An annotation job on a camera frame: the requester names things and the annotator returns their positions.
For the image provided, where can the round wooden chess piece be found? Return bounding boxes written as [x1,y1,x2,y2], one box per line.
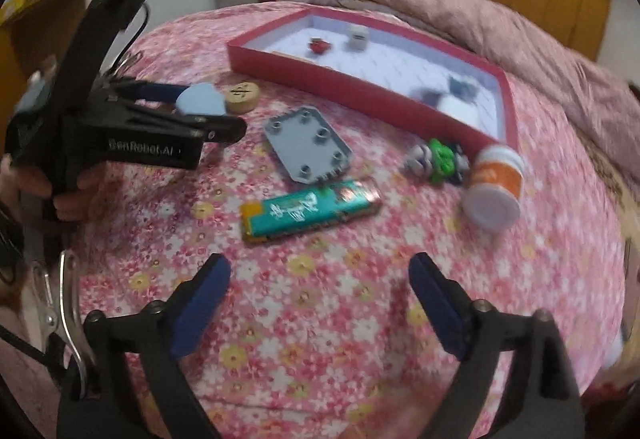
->
[224,80,261,115]

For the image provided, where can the white bottle with orange label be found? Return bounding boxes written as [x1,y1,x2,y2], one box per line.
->
[461,143,527,234]

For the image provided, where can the person's left hand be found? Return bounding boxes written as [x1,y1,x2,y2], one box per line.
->
[0,154,108,226]

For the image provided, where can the wooden side cabinet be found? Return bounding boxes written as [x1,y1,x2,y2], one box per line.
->
[0,0,93,85]

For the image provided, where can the pink quilt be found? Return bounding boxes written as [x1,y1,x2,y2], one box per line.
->
[290,0,640,240]

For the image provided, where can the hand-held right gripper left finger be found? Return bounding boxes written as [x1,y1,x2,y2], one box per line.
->
[57,253,232,439]

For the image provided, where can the grey curved plastic piece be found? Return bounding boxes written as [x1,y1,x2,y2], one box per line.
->
[412,75,481,107]

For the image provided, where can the teal foil packet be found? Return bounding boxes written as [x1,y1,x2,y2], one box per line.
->
[240,176,383,246]

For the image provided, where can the light blue oval plastic piece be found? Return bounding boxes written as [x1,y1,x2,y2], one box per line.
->
[177,84,227,116]

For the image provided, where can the grey plastic plate with holes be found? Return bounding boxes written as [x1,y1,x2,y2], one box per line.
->
[264,105,352,185]

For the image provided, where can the pink floral bed sheet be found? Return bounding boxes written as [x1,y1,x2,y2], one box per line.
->
[65,2,631,439]

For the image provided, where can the red cardboard box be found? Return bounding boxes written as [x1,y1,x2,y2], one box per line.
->
[226,4,518,155]

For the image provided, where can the green and white toy figure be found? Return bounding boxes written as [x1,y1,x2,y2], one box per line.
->
[404,136,471,185]

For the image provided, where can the white charger plug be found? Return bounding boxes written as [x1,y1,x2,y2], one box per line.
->
[346,23,371,52]

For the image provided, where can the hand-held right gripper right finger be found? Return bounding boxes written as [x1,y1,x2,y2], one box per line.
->
[409,253,586,439]

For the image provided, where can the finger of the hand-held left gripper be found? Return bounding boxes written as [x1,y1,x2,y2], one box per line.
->
[125,104,247,146]
[107,76,188,107]

